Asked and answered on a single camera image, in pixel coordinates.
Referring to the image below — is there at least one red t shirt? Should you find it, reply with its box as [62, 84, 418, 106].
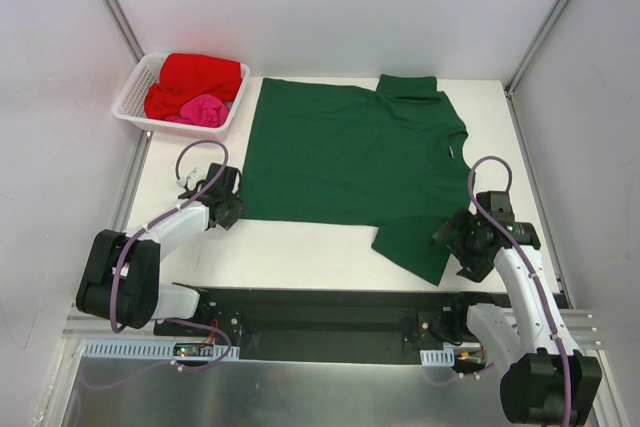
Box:
[144, 53, 243, 120]

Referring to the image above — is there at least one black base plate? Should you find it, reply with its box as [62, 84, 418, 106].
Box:
[152, 286, 516, 366]

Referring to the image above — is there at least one left aluminium frame post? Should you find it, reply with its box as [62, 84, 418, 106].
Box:
[74, 0, 151, 73]

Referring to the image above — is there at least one white cable duct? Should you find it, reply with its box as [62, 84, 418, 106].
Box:
[420, 348, 456, 368]
[84, 340, 240, 362]

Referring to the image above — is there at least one left white cable duct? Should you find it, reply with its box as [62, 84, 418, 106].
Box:
[84, 340, 240, 362]

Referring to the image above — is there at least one pink t shirt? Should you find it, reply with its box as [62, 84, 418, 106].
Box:
[165, 94, 230, 128]

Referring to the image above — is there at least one aluminium front rail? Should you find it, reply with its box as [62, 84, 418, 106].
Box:
[561, 309, 602, 350]

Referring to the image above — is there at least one right white cable duct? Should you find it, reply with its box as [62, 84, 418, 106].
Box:
[420, 348, 456, 368]

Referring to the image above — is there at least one white plastic basket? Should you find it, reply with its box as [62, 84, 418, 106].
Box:
[112, 52, 251, 140]

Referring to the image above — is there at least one aluminium frame post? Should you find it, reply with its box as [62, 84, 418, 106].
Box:
[503, 0, 605, 96]
[74, 0, 151, 73]

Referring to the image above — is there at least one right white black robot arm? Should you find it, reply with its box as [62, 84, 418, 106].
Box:
[430, 191, 602, 426]

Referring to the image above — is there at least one right aluminium frame post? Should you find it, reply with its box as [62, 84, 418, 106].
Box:
[503, 0, 605, 96]

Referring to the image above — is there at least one green t shirt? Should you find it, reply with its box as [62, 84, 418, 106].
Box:
[240, 75, 470, 285]

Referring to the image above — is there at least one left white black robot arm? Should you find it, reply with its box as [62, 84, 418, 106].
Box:
[75, 163, 246, 336]

